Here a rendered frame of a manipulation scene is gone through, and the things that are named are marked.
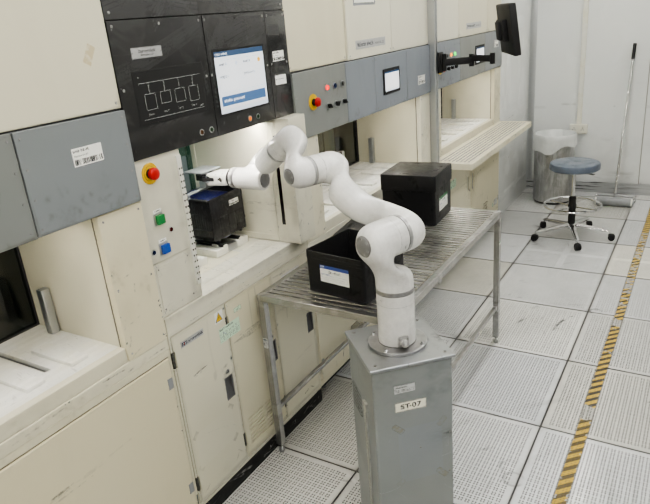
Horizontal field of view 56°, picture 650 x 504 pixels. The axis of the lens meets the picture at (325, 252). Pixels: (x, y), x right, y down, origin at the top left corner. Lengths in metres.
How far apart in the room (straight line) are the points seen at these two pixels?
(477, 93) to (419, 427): 3.63
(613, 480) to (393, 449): 1.02
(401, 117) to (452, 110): 1.49
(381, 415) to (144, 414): 0.77
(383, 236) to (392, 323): 0.30
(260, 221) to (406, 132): 1.45
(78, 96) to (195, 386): 1.08
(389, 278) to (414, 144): 2.09
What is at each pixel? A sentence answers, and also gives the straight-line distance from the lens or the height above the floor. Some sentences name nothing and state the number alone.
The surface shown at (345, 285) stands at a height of 0.82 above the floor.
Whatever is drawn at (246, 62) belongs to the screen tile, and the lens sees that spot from 2.37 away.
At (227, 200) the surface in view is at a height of 1.09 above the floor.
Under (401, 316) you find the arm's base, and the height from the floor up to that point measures 0.88.
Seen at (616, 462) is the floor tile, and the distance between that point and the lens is 2.85.
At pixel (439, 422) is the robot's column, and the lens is 2.08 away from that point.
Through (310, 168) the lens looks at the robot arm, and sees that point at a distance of 2.02.
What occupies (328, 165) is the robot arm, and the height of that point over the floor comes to 1.30.
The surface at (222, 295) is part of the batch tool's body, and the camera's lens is 2.32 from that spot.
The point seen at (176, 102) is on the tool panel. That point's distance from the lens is 2.09.
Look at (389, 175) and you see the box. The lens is 3.07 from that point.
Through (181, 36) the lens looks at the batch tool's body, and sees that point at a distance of 2.13.
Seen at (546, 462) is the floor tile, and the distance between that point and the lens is 2.79.
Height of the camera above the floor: 1.76
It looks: 21 degrees down
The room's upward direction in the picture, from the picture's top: 5 degrees counter-clockwise
